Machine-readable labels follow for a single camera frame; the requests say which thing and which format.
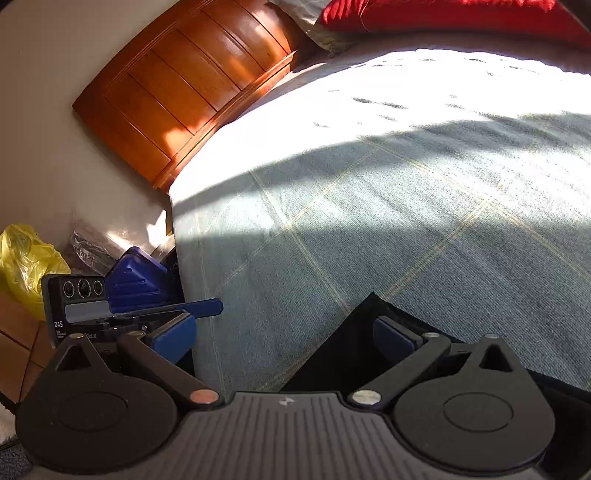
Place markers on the wooden headboard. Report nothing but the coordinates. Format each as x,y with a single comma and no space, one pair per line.
184,83

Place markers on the grey plaid pillow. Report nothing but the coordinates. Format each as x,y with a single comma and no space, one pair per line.
318,27

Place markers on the clear plastic bag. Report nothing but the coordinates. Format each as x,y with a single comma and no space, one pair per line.
97,249

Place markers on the red quilt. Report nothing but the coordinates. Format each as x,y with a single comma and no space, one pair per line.
438,14

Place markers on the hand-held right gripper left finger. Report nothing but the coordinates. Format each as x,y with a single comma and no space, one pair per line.
173,339

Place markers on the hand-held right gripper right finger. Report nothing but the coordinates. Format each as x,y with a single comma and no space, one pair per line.
397,337

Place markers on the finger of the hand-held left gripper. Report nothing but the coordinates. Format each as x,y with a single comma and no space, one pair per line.
205,308

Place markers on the yellow plastic bag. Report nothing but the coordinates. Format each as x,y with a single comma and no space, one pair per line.
27,263

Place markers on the black pants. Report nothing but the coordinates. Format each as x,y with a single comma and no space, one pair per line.
341,355

